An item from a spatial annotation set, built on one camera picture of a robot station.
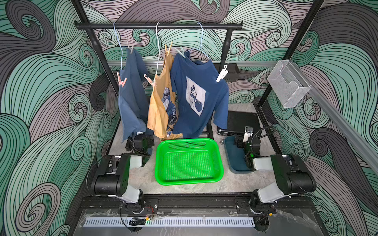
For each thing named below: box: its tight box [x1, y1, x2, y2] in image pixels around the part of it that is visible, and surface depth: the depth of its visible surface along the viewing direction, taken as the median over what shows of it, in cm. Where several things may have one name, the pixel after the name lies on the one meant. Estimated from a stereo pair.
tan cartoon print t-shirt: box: [147, 50, 183, 138], surface depth 72 cm
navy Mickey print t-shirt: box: [170, 52, 229, 139], surface depth 78 cm
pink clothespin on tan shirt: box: [143, 73, 156, 88], surface depth 57 cm
